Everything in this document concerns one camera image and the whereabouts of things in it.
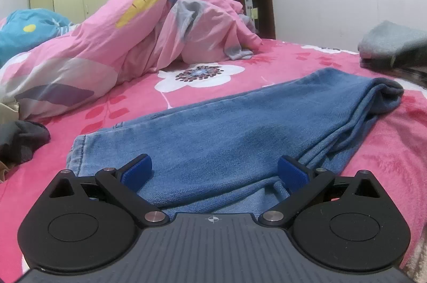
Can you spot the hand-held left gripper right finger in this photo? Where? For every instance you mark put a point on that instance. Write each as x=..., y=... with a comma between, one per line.
x=292, y=174

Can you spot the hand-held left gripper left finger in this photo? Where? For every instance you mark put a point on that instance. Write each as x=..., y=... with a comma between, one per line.
x=138, y=171

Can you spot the blue denim jeans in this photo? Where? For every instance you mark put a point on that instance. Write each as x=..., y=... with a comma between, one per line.
x=233, y=129

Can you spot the pink floral bed sheet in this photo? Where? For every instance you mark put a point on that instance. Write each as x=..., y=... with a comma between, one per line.
x=383, y=153

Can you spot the dark grey garment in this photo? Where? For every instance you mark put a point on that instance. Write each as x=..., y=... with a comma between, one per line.
x=23, y=139

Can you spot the tan garment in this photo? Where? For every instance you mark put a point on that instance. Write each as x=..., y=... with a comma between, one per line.
x=3, y=171

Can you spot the pink carrot print quilt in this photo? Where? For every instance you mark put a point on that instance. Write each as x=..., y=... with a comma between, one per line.
x=133, y=36

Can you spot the beige garment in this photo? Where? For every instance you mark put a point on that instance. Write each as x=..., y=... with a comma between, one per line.
x=8, y=111

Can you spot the dark plaid folded garment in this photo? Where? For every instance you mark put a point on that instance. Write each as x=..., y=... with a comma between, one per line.
x=413, y=72

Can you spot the yellow paper note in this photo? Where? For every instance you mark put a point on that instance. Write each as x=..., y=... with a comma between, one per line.
x=254, y=13

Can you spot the grey green folded garment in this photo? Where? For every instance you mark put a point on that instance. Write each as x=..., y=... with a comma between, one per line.
x=390, y=39

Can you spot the blue patterned quilt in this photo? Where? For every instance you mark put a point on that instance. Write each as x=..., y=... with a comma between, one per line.
x=30, y=32

